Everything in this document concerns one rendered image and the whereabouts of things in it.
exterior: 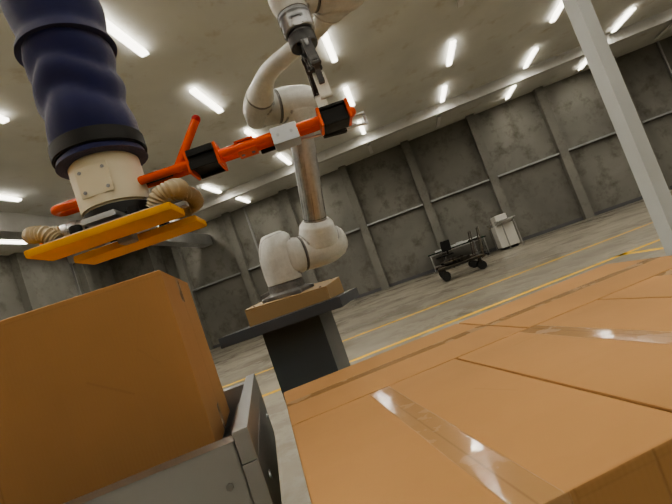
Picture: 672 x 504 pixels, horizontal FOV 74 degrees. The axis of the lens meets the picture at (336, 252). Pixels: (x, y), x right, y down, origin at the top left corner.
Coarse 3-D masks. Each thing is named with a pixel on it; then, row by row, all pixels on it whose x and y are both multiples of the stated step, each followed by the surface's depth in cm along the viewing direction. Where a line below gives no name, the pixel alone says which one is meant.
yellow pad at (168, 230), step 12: (192, 216) 119; (156, 228) 119; (168, 228) 119; (180, 228) 120; (192, 228) 125; (144, 240) 119; (156, 240) 124; (84, 252) 120; (96, 252) 118; (108, 252) 119; (120, 252) 123
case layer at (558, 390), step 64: (512, 320) 121; (576, 320) 98; (640, 320) 82; (320, 384) 126; (384, 384) 102; (448, 384) 85; (512, 384) 73; (576, 384) 64; (640, 384) 57; (320, 448) 75; (384, 448) 66; (448, 448) 58; (512, 448) 53; (576, 448) 48; (640, 448) 44
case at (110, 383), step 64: (64, 320) 90; (128, 320) 92; (192, 320) 117; (0, 384) 87; (64, 384) 88; (128, 384) 90; (192, 384) 93; (0, 448) 85; (64, 448) 87; (128, 448) 89; (192, 448) 91
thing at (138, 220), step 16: (128, 208) 104; (160, 208) 100; (176, 208) 104; (112, 224) 100; (128, 224) 100; (144, 224) 104; (64, 240) 99; (80, 240) 100; (96, 240) 104; (112, 240) 108; (32, 256) 99; (48, 256) 103; (64, 256) 108
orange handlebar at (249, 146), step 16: (352, 112) 115; (304, 128) 114; (240, 144) 113; (256, 144) 113; (272, 144) 118; (224, 160) 117; (144, 176) 112; (160, 176) 112; (176, 176) 116; (64, 208) 112
